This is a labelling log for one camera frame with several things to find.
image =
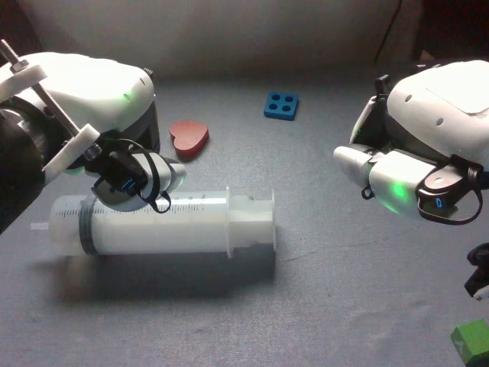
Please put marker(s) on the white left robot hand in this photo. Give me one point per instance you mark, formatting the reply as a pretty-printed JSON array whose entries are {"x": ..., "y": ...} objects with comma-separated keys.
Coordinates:
[{"x": 95, "y": 88}]

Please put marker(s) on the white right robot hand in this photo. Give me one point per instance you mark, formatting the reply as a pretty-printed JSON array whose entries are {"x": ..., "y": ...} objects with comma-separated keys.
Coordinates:
[{"x": 439, "y": 107}]

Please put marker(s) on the large translucent plastic syringe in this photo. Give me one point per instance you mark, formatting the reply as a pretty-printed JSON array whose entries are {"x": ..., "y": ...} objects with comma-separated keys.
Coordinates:
[{"x": 160, "y": 229}]

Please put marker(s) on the red heart block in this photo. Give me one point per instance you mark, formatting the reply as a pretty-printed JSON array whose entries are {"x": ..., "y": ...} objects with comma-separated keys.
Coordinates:
[{"x": 189, "y": 137}]

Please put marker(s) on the blue square four-hole block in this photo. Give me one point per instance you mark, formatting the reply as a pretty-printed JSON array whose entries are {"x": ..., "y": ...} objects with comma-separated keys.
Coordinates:
[{"x": 280, "y": 111}]

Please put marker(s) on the grey table cloth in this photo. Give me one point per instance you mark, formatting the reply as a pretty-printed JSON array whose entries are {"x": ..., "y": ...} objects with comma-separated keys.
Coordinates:
[{"x": 344, "y": 267}]

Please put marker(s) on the green block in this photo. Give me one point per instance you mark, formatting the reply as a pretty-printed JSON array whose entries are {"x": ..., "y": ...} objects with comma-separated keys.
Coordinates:
[{"x": 471, "y": 342}]

